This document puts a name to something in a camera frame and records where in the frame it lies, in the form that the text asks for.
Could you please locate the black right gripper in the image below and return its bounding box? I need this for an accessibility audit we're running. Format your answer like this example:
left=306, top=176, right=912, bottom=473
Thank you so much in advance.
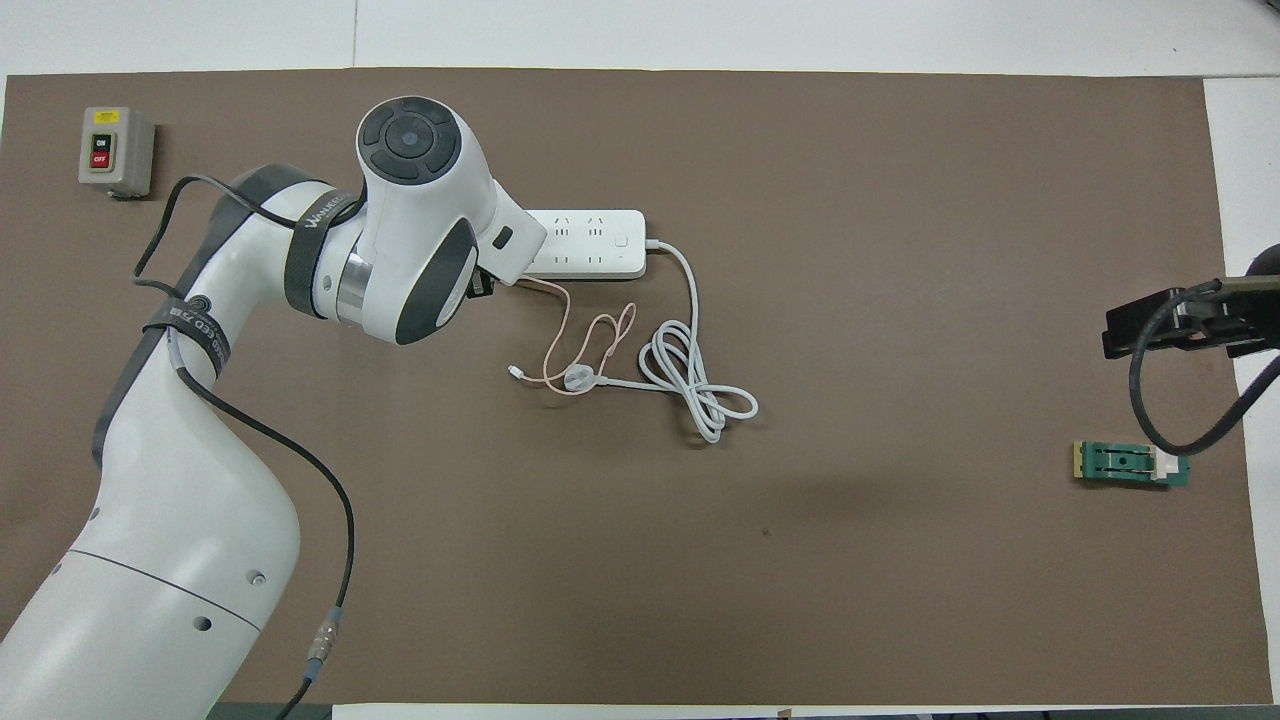
left=1103, top=243, right=1280, bottom=359

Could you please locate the pink charging cable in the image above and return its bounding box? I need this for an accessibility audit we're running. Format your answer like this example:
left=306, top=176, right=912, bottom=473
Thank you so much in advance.
left=508, top=280, right=638, bottom=396

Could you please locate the white power strip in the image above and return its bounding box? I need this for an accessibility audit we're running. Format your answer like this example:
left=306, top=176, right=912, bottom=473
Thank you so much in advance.
left=520, top=208, right=648, bottom=280

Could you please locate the brown table mat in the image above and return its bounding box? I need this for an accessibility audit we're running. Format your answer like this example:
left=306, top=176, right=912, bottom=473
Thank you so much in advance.
left=0, top=68, right=1273, bottom=706

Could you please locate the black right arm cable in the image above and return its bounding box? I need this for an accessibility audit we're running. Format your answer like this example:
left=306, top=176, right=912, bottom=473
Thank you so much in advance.
left=1128, top=280, right=1280, bottom=457

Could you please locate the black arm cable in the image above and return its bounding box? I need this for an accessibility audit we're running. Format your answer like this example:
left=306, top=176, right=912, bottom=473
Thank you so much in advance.
left=133, top=175, right=358, bottom=720
left=1128, top=280, right=1280, bottom=457

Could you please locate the green knife switch block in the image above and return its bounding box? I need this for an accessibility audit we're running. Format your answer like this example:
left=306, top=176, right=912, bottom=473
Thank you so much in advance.
left=1073, top=440, right=1191, bottom=490

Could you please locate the white power strip cord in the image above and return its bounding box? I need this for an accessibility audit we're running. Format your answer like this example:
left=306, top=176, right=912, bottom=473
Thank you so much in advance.
left=563, top=238, right=759, bottom=444

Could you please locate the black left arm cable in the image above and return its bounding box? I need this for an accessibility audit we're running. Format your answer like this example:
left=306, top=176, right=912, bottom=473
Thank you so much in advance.
left=133, top=175, right=358, bottom=720

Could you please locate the grey on-off switch box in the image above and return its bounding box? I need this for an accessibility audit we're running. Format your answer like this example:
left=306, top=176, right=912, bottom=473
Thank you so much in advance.
left=78, top=106, right=156, bottom=199

